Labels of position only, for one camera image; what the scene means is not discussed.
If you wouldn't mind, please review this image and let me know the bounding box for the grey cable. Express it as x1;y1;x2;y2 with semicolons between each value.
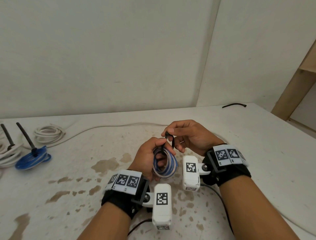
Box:
152;147;179;179

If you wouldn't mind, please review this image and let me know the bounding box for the blue cable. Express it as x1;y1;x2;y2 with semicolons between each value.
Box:
14;146;52;171

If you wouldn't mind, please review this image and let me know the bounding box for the black camera wire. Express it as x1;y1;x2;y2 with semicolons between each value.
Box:
127;219;153;237
200;183;234;234

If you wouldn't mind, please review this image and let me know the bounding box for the black right camera wire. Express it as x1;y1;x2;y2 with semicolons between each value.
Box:
200;183;234;234

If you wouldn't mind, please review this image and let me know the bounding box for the person's right hand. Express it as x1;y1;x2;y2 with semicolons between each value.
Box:
161;120;224;157

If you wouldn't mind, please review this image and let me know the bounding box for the black left wristband with markers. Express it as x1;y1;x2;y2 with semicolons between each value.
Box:
101;169;150;219

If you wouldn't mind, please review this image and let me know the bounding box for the black right wristband with markers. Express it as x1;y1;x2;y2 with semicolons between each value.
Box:
202;144;252;186

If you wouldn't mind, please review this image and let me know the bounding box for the person's right forearm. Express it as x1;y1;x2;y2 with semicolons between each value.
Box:
219;175;301;240

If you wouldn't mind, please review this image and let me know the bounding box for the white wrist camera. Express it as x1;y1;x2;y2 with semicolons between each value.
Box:
182;155;210;191
141;183;172;231

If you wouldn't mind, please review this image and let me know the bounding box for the black left camera wire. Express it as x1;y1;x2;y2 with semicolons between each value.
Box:
127;219;153;237

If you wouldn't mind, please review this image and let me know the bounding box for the black wristband with markers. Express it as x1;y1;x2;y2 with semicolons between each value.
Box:
202;144;252;186
101;169;150;219

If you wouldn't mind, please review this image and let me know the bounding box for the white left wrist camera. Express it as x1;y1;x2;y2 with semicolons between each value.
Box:
141;183;172;231

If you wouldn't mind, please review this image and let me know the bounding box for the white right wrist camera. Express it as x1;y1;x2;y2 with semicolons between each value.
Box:
182;155;210;191

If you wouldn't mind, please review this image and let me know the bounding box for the person's left hand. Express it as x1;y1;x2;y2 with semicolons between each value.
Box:
128;136;177;182

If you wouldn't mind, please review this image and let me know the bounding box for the thick white cable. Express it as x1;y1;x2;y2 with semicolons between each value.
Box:
34;125;66;144
0;141;23;168

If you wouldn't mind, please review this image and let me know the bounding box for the wooden shelf frame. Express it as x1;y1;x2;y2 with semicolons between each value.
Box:
271;39;316;139

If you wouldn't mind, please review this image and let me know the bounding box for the tangle of white cables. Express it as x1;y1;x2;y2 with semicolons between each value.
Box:
22;122;316;235

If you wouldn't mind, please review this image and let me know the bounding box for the person's left forearm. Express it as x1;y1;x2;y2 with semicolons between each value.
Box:
78;202;131;240

